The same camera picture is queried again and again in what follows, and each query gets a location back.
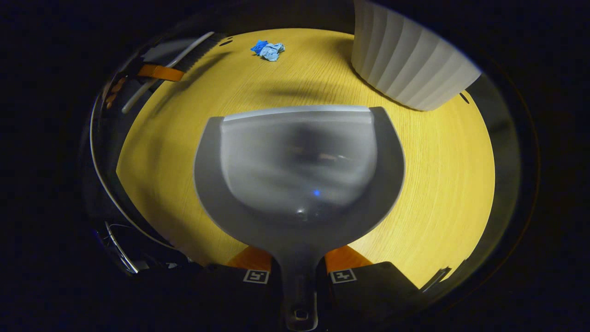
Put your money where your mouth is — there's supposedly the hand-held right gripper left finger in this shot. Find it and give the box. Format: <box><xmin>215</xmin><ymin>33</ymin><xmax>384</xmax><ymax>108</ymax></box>
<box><xmin>184</xmin><ymin>246</ymin><xmax>283</xmax><ymax>323</ymax></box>

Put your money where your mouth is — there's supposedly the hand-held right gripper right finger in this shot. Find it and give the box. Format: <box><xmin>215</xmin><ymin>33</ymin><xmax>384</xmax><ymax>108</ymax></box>
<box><xmin>318</xmin><ymin>245</ymin><xmax>422</xmax><ymax>323</ymax></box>

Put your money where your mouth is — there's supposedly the blue paper trash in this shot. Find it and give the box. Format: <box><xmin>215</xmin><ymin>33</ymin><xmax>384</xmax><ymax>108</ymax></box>
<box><xmin>250</xmin><ymin>40</ymin><xmax>286</xmax><ymax>62</ymax></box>

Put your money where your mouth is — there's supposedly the grey plastic dustpan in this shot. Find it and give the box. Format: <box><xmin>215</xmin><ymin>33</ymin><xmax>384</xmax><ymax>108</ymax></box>
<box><xmin>194</xmin><ymin>105</ymin><xmax>406</xmax><ymax>332</ymax></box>

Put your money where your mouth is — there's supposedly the white ribbed garbage bin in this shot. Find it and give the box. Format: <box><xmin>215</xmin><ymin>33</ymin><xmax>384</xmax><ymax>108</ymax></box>
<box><xmin>351</xmin><ymin>0</ymin><xmax>483</xmax><ymax>112</ymax></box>

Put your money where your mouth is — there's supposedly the thin grey cable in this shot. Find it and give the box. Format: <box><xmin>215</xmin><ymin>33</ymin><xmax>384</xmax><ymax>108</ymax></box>
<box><xmin>89</xmin><ymin>92</ymin><xmax>178</xmax><ymax>252</ymax></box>

